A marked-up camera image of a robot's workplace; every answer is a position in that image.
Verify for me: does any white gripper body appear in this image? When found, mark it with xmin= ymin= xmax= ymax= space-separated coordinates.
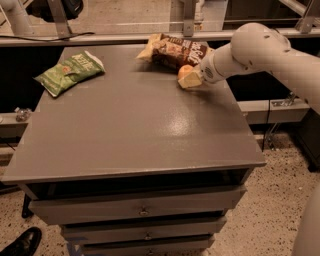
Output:
xmin=200 ymin=50 xmax=225 ymax=83

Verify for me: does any grey metal rail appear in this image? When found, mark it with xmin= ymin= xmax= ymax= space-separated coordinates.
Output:
xmin=0 ymin=27 xmax=320 ymax=48

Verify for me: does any brown chip bag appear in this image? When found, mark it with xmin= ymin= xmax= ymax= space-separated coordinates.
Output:
xmin=137 ymin=33 xmax=213 ymax=70

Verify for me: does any middle grey drawer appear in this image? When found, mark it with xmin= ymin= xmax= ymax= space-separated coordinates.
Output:
xmin=62 ymin=216 xmax=226 ymax=245

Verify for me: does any grey drawer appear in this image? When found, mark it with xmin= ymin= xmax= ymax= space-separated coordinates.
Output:
xmin=30 ymin=185 xmax=246 ymax=225
xmin=81 ymin=235 xmax=214 ymax=256
xmin=62 ymin=216 xmax=226 ymax=245

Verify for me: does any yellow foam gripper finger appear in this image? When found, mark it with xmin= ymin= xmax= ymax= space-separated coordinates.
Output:
xmin=178 ymin=71 xmax=202 ymax=89

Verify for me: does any black shoe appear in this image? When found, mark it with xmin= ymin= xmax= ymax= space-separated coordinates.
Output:
xmin=0 ymin=227 xmax=42 ymax=256

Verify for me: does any top grey drawer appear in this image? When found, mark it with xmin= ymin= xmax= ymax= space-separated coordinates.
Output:
xmin=30 ymin=185 xmax=246 ymax=225

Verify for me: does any green kettle chip bag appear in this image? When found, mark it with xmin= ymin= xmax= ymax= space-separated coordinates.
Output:
xmin=34 ymin=51 xmax=105 ymax=98

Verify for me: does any orange fruit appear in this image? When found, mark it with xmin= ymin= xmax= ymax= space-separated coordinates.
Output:
xmin=178 ymin=65 xmax=193 ymax=79

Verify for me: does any grey drawer cabinet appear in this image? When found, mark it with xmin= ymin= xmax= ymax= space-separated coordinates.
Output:
xmin=0 ymin=41 xmax=267 ymax=256

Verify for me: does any black cable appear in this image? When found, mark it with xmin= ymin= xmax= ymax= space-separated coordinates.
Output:
xmin=0 ymin=31 xmax=96 ymax=43

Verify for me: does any bottom grey drawer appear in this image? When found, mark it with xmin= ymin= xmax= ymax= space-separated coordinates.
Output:
xmin=81 ymin=235 xmax=214 ymax=256

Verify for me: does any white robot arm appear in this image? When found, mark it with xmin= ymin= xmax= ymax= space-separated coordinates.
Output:
xmin=178 ymin=23 xmax=320 ymax=113

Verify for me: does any black bag behind rail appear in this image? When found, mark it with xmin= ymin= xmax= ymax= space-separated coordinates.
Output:
xmin=26 ymin=0 xmax=84 ymax=22

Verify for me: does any small crumpled foil object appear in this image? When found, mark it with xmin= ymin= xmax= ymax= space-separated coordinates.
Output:
xmin=15 ymin=107 xmax=32 ymax=122

